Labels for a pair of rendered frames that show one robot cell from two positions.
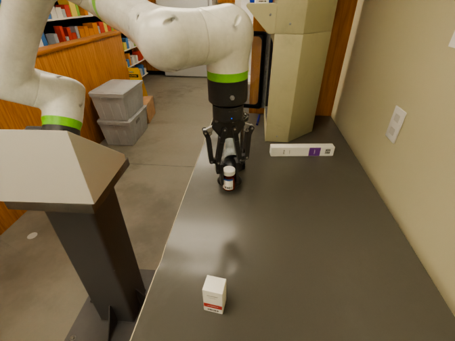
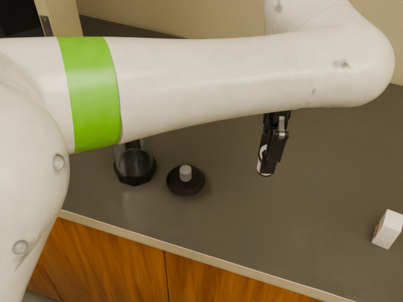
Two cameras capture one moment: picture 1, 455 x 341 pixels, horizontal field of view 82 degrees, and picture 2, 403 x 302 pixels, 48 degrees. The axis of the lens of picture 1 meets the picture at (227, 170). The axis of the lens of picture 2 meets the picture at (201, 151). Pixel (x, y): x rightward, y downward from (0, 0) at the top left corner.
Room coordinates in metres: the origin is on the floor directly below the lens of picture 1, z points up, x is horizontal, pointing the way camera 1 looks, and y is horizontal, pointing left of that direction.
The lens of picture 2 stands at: (0.62, 0.59, 1.84)
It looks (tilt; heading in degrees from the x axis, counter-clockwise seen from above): 51 degrees down; 282
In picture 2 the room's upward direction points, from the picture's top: 1 degrees clockwise
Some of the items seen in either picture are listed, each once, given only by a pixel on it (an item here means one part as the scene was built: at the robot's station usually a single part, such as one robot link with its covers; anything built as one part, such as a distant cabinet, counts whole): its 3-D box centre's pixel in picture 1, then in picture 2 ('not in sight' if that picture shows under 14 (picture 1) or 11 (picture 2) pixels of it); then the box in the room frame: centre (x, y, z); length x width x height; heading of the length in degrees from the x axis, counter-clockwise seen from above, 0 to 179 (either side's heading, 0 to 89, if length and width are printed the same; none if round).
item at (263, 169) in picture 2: (221, 172); (268, 162); (0.60, 0.02, 1.12); 0.03 x 0.01 x 0.07; 12
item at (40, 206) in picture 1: (74, 180); not in sight; (0.84, 0.61, 0.92); 0.32 x 0.32 x 0.04; 86
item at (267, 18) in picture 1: (260, 16); not in sight; (1.31, -0.14, 1.46); 0.32 x 0.11 x 0.10; 174
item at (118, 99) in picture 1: (120, 99); not in sight; (3.11, 1.30, 0.49); 0.60 x 0.42 x 0.33; 174
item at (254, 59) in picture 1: (236, 71); not in sight; (1.49, -0.05, 1.19); 0.30 x 0.01 x 0.40; 76
